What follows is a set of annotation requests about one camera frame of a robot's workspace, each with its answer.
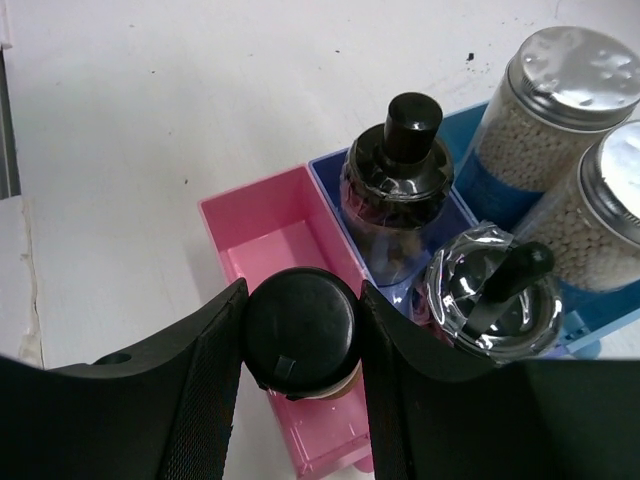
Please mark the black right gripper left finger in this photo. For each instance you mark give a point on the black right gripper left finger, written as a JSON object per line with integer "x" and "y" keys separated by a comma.
{"x": 161, "y": 408}

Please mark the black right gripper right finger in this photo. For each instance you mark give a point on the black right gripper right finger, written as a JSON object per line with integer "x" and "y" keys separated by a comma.
{"x": 435, "y": 412}

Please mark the small black-cap spice bottle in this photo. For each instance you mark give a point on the small black-cap spice bottle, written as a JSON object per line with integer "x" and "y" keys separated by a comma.
{"x": 299, "y": 334}

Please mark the silver-lid salt bottle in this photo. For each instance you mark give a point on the silver-lid salt bottle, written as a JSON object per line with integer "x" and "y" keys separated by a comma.
{"x": 564, "y": 89}
{"x": 590, "y": 218}

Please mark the light blue tray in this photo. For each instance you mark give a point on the light blue tray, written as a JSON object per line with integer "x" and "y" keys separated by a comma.
{"x": 596, "y": 316}

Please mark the pink tray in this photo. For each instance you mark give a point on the pink tray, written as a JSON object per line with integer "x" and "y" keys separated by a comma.
{"x": 276, "y": 223}

